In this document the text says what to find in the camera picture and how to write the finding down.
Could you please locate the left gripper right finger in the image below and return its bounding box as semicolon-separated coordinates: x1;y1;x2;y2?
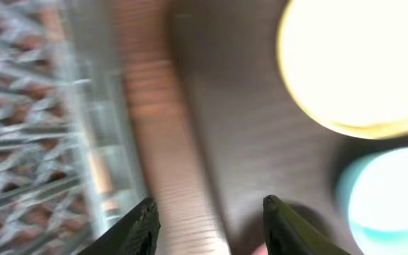
263;195;350;255

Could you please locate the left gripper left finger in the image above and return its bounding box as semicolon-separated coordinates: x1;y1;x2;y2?
78;198;161;255

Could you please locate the light blue bowl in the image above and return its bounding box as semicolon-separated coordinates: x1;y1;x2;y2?
336;147;408;255

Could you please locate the grey dishwasher rack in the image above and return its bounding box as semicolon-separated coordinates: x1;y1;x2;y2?
0;0;147;254

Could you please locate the pink bowl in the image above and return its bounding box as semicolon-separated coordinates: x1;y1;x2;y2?
251;243;268;255

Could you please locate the dark brown serving tray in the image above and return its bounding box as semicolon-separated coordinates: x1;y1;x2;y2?
168;0;408;254

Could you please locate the yellow plate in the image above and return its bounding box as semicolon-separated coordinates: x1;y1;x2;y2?
276;0;408;139

